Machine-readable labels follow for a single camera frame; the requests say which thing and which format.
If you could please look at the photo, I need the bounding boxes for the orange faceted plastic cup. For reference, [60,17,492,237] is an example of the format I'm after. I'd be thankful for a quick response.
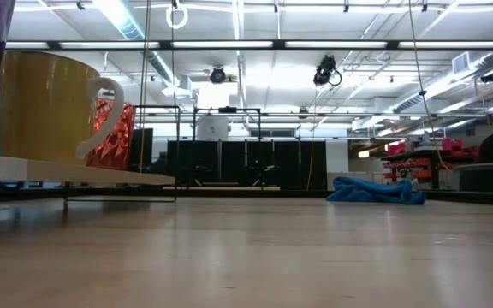
[85,98,137,172]

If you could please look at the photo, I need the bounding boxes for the yellow mug white handle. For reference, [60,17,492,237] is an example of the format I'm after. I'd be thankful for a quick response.
[0,50,126,167]

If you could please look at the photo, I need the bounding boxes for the black partition panels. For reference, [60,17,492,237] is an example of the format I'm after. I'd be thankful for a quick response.
[166,139,329,192]

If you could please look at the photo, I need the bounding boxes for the black round ceiling fixture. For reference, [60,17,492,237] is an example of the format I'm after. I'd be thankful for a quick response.
[209,65,228,86]

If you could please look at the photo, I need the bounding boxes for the blue cloth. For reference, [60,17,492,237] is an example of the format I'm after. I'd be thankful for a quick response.
[325,175,427,206]

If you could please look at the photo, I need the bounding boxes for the black overhead beam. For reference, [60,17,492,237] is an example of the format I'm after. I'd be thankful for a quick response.
[4,38,493,52]

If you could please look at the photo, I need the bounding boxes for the red storage bins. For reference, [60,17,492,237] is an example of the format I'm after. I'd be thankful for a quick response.
[380,136,480,181]

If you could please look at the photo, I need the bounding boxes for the grey black office chair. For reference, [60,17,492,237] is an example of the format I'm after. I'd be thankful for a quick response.
[453,162,493,194]

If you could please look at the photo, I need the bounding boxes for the black metal table frame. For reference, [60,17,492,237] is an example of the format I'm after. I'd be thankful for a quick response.
[0,187,493,208]

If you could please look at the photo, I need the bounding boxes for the background black station frame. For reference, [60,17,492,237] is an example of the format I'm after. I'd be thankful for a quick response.
[192,105,263,190]

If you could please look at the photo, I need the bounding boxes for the black overhead camera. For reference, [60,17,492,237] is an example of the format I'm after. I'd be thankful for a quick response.
[312,54,343,87]

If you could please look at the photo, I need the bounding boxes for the white cable ring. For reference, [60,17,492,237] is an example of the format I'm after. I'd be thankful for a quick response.
[165,3,190,31]

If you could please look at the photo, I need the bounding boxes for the wooden shelf black metal frame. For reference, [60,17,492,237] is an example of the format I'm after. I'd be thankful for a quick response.
[0,104,182,211]

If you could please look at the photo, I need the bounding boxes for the silver ceiling duct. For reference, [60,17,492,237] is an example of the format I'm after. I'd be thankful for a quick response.
[94,0,180,87]

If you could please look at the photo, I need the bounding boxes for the yellow cable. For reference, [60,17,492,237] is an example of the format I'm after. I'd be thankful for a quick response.
[407,0,449,173]

